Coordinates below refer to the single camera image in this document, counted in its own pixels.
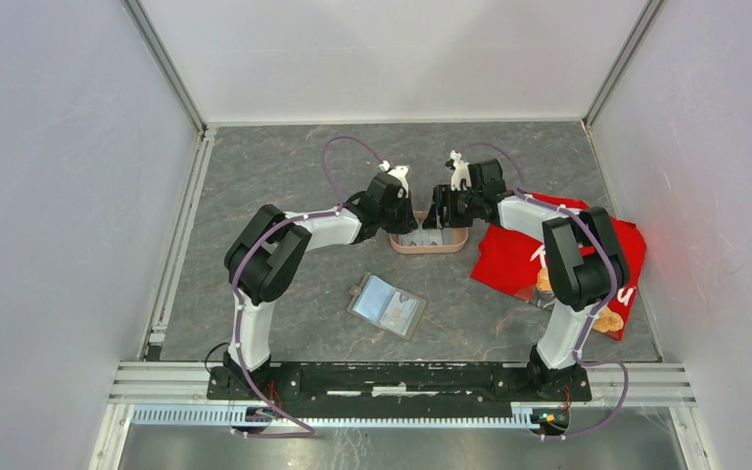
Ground grey card holder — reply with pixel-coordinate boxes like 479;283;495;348
347;273;427;341

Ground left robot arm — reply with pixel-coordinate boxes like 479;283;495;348
223;165;417;400

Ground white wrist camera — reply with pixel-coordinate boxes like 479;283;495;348
446;150;471;191
378;161;410;196

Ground aluminium frame rail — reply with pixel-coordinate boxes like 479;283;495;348
109;362;697;431

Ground grey credit card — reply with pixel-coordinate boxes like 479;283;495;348
398;233;425;247
421;228;455;247

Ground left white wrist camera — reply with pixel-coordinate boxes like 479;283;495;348
378;161;410;196

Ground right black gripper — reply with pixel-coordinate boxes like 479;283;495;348
421;184;482;229

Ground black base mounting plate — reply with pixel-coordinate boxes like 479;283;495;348
207;361;592;419

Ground pink oval tray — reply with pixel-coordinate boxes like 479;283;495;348
389;211;469;255

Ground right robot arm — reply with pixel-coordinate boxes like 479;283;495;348
423;152;630;400

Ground red printed t-shirt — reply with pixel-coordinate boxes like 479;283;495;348
471;194;646;341

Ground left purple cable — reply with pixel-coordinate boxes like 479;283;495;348
229;135;387;439

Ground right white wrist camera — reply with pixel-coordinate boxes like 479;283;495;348
446;150;471;191

